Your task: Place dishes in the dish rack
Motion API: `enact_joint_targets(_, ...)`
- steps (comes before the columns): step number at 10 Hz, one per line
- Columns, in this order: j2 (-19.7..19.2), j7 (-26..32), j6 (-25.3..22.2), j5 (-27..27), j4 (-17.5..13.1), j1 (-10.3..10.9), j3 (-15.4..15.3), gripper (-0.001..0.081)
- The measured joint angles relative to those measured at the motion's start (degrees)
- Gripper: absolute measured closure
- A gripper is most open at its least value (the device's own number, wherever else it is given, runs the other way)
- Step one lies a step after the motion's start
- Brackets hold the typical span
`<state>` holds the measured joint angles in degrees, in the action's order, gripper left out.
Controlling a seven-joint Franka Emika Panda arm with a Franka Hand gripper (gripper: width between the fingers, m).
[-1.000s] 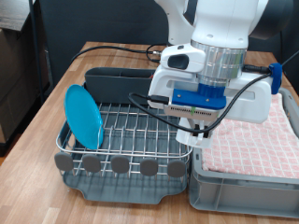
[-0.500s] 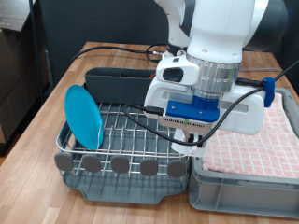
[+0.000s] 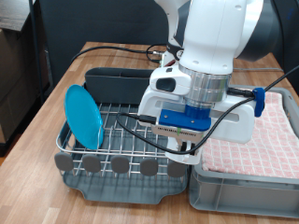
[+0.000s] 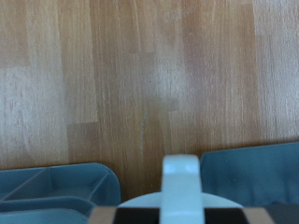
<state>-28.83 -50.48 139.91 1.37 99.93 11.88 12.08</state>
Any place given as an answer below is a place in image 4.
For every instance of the white plastic mug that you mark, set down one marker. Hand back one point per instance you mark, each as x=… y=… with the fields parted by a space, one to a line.
x=180 y=186

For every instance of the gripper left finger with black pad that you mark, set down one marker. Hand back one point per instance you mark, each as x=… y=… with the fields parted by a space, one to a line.
x=130 y=216

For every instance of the grey plastic crate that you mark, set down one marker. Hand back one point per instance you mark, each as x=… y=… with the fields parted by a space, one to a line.
x=56 y=186

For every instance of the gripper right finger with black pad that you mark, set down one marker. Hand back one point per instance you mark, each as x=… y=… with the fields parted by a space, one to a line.
x=230 y=216

